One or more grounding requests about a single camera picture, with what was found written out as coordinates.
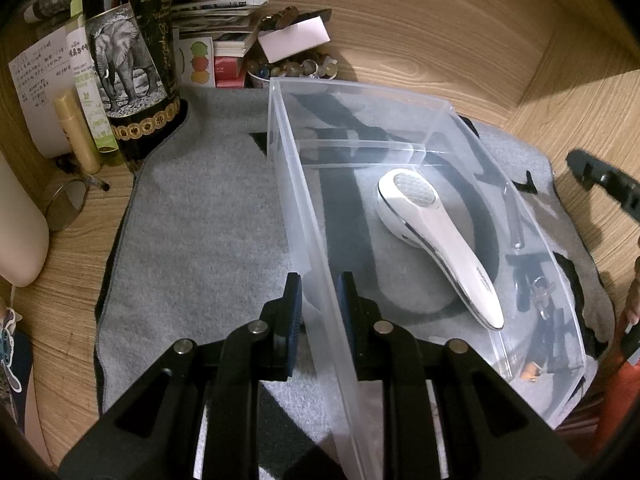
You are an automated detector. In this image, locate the white handheld massager device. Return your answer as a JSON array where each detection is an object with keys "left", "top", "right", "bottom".
[{"left": 376, "top": 167, "right": 506, "bottom": 332}]

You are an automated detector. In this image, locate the black key bunch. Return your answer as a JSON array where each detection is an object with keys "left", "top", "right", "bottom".
[{"left": 515, "top": 255, "right": 566, "bottom": 361}]

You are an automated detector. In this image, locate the bowl of beads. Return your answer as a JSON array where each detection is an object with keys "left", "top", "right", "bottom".
[{"left": 245, "top": 52, "right": 341, "bottom": 91}]

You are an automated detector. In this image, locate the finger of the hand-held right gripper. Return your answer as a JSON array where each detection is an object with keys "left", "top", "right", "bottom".
[{"left": 566, "top": 149, "right": 640, "bottom": 211}]

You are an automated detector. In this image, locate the slim silver rod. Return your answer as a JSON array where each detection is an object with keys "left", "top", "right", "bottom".
[{"left": 510, "top": 180, "right": 526, "bottom": 251}]

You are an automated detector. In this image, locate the red book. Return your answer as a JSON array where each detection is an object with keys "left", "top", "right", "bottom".
[{"left": 214, "top": 55, "right": 248, "bottom": 88}]

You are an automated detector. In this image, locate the grey mat with black pattern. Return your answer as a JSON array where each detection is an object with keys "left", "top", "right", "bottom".
[{"left": 95, "top": 85, "right": 616, "bottom": 480}]

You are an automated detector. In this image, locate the white handwritten paper note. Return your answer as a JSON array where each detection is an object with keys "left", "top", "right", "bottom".
[{"left": 9, "top": 22, "right": 81, "bottom": 158}]

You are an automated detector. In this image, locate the dark wine bottle elephant label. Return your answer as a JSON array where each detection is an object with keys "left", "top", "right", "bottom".
[{"left": 82, "top": 0, "right": 188, "bottom": 176}]

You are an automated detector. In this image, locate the pale yellow tube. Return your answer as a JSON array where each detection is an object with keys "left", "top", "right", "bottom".
[{"left": 54, "top": 91, "right": 103, "bottom": 175}]

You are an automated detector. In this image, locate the small round mirror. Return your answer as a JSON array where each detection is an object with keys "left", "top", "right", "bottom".
[{"left": 46, "top": 178, "right": 91, "bottom": 232}]

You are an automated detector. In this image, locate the stack of books and papers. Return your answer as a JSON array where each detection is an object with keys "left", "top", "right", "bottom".
[{"left": 170, "top": 0, "right": 268, "bottom": 88}]

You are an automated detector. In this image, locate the cream mug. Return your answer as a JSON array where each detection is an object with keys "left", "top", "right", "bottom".
[{"left": 0, "top": 152, "right": 51, "bottom": 288}]

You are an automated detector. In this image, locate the rolled newspaper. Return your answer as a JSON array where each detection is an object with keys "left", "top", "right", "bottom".
[{"left": 22, "top": 0, "right": 81, "bottom": 23}]

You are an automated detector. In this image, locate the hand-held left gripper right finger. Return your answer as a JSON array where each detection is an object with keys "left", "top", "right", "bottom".
[{"left": 336, "top": 271, "right": 586, "bottom": 480}]

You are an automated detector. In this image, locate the white card box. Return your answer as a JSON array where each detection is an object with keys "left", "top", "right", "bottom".
[{"left": 257, "top": 16, "right": 331, "bottom": 63}]

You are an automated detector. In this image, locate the person's right forearm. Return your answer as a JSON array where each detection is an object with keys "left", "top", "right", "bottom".
[{"left": 592, "top": 255, "right": 640, "bottom": 456}]

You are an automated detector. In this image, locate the clear plastic storage bin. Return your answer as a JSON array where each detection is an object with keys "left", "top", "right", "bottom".
[{"left": 267, "top": 77, "right": 587, "bottom": 480}]

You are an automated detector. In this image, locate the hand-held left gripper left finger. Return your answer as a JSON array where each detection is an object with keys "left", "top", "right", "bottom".
[{"left": 59, "top": 272, "right": 306, "bottom": 480}]

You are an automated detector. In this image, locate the blue cartoon sticker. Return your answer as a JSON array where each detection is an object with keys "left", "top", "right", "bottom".
[{"left": 0, "top": 305, "right": 33, "bottom": 411}]

